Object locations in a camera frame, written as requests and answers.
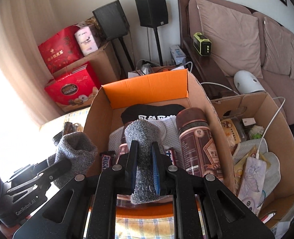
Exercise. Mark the red tea gift bag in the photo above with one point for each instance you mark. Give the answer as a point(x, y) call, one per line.
point(61, 50)

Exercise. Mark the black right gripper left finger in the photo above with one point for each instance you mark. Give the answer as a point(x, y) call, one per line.
point(86, 206)

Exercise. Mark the brown sofa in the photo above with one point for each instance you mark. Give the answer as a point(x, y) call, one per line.
point(274, 84)

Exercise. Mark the red Ferrero Collection gift bag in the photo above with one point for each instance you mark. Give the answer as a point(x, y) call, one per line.
point(74, 89)

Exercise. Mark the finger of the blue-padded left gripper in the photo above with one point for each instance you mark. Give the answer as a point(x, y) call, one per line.
point(28, 172)

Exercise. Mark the grey knitted sock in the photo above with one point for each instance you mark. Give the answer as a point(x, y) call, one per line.
point(145, 133)
point(81, 152)

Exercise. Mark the left black speaker on stand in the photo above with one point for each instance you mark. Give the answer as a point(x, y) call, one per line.
point(114, 24)

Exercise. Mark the black speaker on stand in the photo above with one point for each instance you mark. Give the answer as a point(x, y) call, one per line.
point(153, 14)
point(114, 24)

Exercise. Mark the Snickers bar English label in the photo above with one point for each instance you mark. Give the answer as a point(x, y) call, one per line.
point(107, 159)

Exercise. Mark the white tissue pack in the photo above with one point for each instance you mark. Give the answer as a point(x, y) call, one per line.
point(88, 39)

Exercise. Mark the brown cardboard box under bags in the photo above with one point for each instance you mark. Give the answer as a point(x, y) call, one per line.
point(104, 63)

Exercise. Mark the beige sofa cushion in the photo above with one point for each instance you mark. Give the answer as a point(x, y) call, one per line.
point(234, 36)
point(277, 48)

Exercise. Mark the orange cardboard box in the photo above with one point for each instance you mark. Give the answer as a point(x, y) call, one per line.
point(104, 117)

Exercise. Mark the white curtain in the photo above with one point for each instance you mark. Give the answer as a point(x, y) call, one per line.
point(25, 24)

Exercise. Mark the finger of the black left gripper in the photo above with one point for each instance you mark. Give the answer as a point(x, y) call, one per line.
point(47, 175)

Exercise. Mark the floral purple pouch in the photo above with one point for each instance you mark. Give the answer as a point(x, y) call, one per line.
point(252, 183)

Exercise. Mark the yellow blue checked tablecloth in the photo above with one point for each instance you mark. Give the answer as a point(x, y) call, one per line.
point(148, 220)

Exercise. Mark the large brown-lid glass jar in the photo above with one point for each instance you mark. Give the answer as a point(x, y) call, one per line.
point(200, 156)

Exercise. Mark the white dome device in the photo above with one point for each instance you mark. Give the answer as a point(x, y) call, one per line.
point(245, 82)

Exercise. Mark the Snickers bar Chinese label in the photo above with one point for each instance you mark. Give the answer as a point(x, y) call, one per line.
point(171, 153)

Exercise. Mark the green black portable radio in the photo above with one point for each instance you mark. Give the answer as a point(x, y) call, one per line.
point(202, 44)

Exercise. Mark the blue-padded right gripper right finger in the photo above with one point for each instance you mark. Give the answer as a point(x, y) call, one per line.
point(203, 206)

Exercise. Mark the white mesh vest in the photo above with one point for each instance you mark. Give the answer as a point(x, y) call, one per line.
point(167, 127)

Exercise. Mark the right black speaker on stand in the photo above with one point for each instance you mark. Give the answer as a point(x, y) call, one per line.
point(153, 14)

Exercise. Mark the yellow snack jar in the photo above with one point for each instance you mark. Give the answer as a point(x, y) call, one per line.
point(234, 132)

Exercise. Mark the blue white small box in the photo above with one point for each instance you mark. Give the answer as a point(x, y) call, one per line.
point(178, 57)

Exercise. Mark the open brown cardboard box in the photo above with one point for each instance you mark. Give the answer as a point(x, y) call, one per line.
point(280, 141)

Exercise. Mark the white plastic bag with cables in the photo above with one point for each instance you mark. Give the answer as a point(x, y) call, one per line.
point(146, 69)

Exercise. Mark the black cloth with white print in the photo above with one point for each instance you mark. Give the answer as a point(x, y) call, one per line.
point(152, 111)

